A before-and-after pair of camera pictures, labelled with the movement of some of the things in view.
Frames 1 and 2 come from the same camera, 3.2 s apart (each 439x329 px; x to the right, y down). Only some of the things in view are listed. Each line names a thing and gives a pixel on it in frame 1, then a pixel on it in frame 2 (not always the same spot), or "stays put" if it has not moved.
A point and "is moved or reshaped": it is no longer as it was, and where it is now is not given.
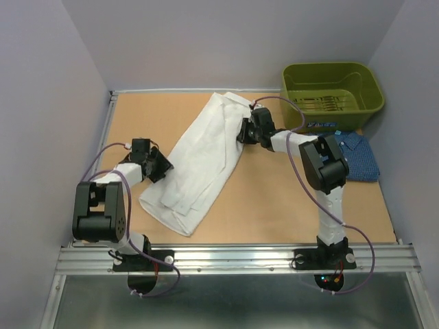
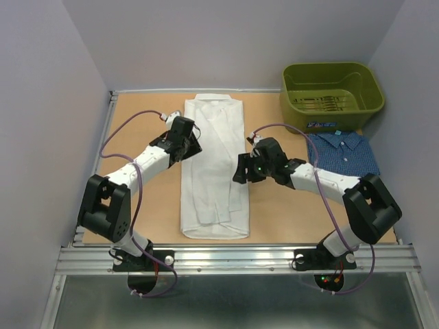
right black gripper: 242,136 -> 245,160
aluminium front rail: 374,259 stays put
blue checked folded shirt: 358,155 stays put
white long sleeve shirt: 177,199 is moved or reshaped
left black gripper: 164,166 -> 195,148
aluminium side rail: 113,95 stays put
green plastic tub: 332,96 stays put
